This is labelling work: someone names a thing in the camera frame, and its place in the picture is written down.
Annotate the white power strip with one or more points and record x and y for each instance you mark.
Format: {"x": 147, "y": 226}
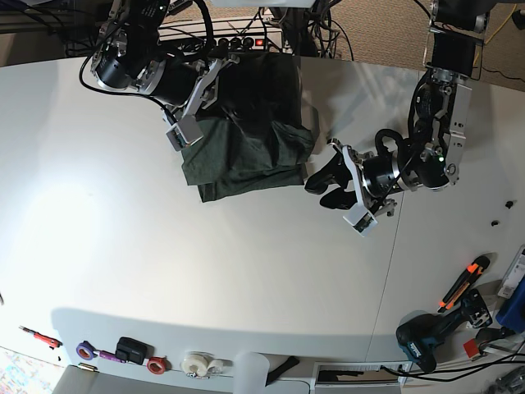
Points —
{"x": 242, "y": 34}

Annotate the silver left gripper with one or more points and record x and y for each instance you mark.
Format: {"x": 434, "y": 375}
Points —
{"x": 429, "y": 156}

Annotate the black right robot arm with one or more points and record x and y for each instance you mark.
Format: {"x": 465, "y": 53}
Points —
{"x": 131, "y": 59}

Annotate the black action camera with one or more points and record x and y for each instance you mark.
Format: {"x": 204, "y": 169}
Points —
{"x": 131, "y": 350}

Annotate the purple marker pen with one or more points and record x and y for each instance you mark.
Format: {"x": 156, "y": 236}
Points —
{"x": 105, "y": 355}

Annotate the orange black utility knife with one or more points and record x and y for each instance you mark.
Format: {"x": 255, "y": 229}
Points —
{"x": 465, "y": 280}

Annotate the teal black cordless drill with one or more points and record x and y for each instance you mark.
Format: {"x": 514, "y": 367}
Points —
{"x": 420, "y": 336}

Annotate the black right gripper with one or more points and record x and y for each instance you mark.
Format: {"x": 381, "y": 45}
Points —
{"x": 171, "y": 82}

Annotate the red screwdriver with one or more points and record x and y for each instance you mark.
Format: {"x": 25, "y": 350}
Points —
{"x": 52, "y": 343}

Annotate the dark green t-shirt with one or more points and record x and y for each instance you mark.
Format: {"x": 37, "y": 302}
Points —
{"x": 253, "y": 135}

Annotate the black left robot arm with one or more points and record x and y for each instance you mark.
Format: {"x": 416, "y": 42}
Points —
{"x": 457, "y": 30}

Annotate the blue box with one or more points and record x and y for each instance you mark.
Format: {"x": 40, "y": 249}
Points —
{"x": 511, "y": 314}

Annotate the purple tape roll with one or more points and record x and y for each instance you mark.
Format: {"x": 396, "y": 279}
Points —
{"x": 86, "y": 351}

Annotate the red tape roll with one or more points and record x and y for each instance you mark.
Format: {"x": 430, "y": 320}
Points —
{"x": 157, "y": 365}

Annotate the white tape dispenser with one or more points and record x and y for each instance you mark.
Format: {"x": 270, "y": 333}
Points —
{"x": 201, "y": 365}

